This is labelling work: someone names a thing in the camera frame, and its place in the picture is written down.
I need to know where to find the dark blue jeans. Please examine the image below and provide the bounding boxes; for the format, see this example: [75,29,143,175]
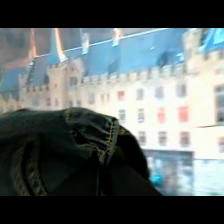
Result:
[0,106,151,197]

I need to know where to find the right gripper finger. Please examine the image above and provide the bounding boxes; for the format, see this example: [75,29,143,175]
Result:
[108,163,163,197]

